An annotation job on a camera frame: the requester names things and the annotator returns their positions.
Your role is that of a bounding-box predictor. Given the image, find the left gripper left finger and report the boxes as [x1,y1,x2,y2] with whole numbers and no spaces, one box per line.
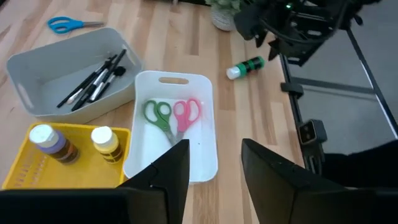
[118,139,190,224]

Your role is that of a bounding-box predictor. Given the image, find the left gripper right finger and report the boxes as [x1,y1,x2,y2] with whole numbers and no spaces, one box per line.
[241,138,355,224]

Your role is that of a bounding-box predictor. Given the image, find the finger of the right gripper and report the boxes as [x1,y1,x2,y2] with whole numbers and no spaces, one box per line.
[254,30,267,48]
[269,40,280,62]

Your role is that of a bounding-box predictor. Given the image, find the green paint bottle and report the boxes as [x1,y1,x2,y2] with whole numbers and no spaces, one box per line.
[226,55,266,81]

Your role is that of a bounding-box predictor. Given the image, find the pink scissors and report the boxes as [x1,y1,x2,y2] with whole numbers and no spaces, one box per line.
[172,97,203,144]

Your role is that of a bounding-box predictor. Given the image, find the yellow paint bottle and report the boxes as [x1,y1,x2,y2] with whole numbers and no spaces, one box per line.
[90,125,124,165]

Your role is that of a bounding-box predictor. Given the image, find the black-headed brush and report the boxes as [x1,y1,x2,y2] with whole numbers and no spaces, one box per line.
[88,65,127,103]

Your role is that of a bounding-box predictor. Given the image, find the purple paint bottle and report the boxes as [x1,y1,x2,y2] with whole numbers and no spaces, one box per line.
[28,124,81,166]

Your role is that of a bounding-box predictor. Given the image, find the long thin silver-ferrule brush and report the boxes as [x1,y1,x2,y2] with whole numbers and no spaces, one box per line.
[80,55,116,104]

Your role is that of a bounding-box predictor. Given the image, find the short silver-ferrule brush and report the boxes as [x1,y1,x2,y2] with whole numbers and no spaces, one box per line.
[66,62,113,106]

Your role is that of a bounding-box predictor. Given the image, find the wide black-handled brush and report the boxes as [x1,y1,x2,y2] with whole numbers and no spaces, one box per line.
[70,49,127,112]

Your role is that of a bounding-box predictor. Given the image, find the thin all-black brush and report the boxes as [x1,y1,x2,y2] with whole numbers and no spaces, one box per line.
[57,54,118,109]

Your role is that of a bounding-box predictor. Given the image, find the blue scissors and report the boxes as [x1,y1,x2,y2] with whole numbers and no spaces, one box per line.
[47,16,106,35]

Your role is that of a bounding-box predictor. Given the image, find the green plant in white pot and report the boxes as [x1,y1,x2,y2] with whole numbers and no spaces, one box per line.
[204,0,247,32]

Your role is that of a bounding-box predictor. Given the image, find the white plastic bin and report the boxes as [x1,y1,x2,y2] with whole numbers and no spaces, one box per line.
[123,70,219,185]

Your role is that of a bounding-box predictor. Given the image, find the yellow plastic tray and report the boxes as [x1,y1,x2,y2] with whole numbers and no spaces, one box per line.
[1,121,132,191]

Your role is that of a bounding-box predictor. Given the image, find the grey plastic bin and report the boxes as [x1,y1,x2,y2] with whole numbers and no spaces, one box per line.
[6,27,144,125]

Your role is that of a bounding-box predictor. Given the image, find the black frame bracket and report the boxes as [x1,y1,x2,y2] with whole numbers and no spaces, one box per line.
[280,81,305,100]

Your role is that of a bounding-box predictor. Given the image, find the black metal table frame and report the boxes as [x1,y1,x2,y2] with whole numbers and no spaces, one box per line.
[278,26,398,175]

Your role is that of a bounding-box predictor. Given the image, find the black table-level camera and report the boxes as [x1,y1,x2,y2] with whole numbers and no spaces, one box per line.
[296,119,328,146]

